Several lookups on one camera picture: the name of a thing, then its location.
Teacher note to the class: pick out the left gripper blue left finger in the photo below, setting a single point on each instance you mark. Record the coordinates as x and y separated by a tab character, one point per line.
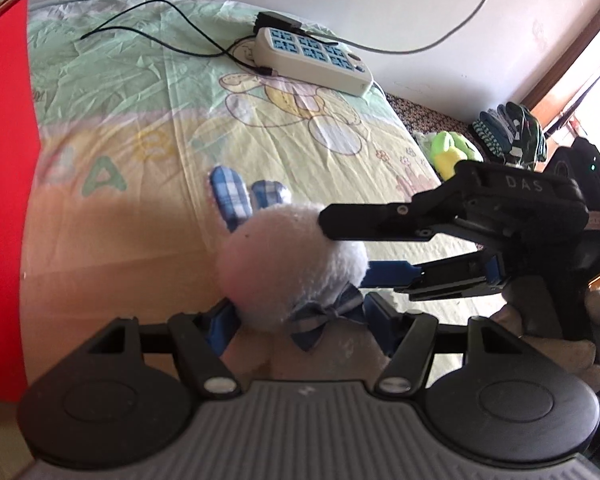
220	325

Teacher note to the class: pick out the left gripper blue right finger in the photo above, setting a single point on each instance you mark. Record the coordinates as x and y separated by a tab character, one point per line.
387	325

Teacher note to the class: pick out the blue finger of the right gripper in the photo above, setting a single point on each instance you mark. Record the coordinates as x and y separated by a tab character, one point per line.
392	221
470	275

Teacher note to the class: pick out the white plush bunny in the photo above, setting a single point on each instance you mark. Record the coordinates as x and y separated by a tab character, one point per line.
280	271

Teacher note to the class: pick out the green yellow plush toy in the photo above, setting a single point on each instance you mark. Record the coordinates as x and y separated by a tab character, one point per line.
445	149

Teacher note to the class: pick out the dark patterned cushion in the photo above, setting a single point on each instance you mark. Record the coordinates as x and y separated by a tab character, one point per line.
420	120

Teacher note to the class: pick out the striped knit gloves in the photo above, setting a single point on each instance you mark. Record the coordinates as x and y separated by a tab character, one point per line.
511	135

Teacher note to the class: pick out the white blue power strip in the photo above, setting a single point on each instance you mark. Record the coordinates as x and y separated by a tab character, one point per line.
305	59

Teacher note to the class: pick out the cartoon print bed sheet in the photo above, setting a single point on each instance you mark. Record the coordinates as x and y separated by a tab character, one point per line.
137	102

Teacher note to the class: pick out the black power adapter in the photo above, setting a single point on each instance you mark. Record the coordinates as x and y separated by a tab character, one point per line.
270	19

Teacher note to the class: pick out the red cardboard box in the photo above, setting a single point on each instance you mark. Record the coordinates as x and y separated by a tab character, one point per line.
19	149

